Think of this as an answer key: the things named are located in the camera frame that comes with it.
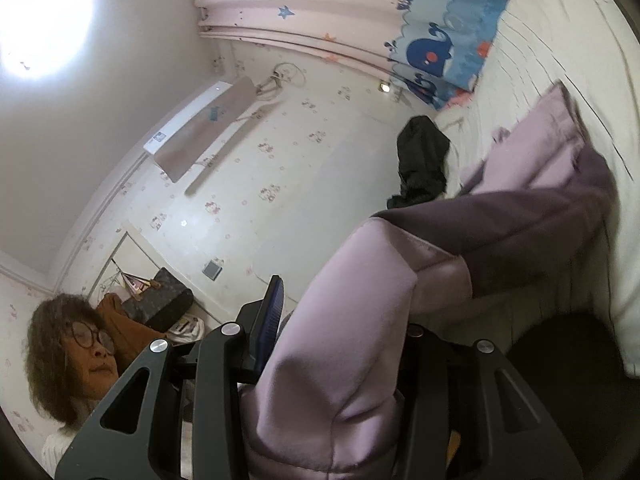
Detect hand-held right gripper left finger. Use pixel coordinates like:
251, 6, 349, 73
54, 274, 286, 480

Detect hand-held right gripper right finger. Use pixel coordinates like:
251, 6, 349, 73
395, 324, 583, 480

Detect purple two-tone jacket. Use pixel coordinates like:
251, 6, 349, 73
240, 81, 621, 480

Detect white bag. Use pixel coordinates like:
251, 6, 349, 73
167, 316, 205, 343

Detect dark brown patterned bag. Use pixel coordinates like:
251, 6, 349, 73
121, 267, 193, 333

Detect brown hanging garment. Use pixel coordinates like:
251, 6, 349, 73
95, 294, 166, 361

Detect round dark glasses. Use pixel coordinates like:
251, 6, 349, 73
62, 322, 116, 350

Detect white air conditioner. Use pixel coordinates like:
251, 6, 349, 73
143, 76, 257, 183

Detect black garment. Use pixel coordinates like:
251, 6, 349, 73
386, 115, 451, 209

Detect person's head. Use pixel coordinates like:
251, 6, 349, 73
26, 294, 121, 431

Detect person's white top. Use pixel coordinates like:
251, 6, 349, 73
41, 427, 81, 478

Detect whale print curtain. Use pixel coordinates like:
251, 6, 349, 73
185, 0, 513, 111

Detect round ceiling light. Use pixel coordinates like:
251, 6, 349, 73
0, 0, 96, 81

